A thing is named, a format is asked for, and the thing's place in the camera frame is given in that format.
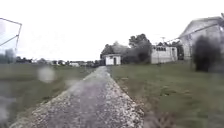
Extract large pale building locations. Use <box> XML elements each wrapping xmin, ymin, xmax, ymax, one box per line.
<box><xmin>178</xmin><ymin>14</ymin><xmax>224</xmax><ymax>61</ymax></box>

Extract green grass field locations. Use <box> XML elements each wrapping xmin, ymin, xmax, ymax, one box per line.
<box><xmin>107</xmin><ymin>59</ymin><xmax>224</xmax><ymax>128</ymax></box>
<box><xmin>0</xmin><ymin>63</ymin><xmax>98</xmax><ymax>128</ymax></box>

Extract metal frame structure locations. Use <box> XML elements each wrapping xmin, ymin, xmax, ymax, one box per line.
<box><xmin>0</xmin><ymin>17</ymin><xmax>23</xmax><ymax>56</ymax></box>

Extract overhead wires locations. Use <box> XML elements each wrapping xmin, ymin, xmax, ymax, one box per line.
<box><xmin>164</xmin><ymin>22</ymin><xmax>224</xmax><ymax>44</ymax></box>

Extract distant row of buildings and trees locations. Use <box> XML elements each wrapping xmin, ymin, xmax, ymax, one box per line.
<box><xmin>14</xmin><ymin>56</ymin><xmax>101</xmax><ymax>68</ymax></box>

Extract grey roofed building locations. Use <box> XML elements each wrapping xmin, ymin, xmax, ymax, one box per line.
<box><xmin>111</xmin><ymin>43</ymin><xmax>130</xmax><ymax>55</ymax></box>

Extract dark tall bush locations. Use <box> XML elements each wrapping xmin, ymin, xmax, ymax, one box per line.
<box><xmin>121</xmin><ymin>44</ymin><xmax>153</xmax><ymax>65</ymax></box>

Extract group of trees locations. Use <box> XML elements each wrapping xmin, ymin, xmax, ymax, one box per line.
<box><xmin>99</xmin><ymin>33</ymin><xmax>154</xmax><ymax>65</ymax></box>

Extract dark round bush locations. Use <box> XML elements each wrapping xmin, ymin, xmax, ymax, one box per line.
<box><xmin>192</xmin><ymin>34</ymin><xmax>224</xmax><ymax>73</ymax></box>

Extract white low building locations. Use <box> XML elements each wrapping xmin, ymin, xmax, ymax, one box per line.
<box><xmin>150</xmin><ymin>45</ymin><xmax>179</xmax><ymax>65</ymax></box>

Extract small white hut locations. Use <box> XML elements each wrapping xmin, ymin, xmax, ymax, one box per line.
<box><xmin>102</xmin><ymin>53</ymin><xmax>123</xmax><ymax>67</ymax></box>

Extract grey gravel path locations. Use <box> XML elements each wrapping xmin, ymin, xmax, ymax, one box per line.
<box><xmin>9</xmin><ymin>65</ymin><xmax>145</xmax><ymax>128</ymax></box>

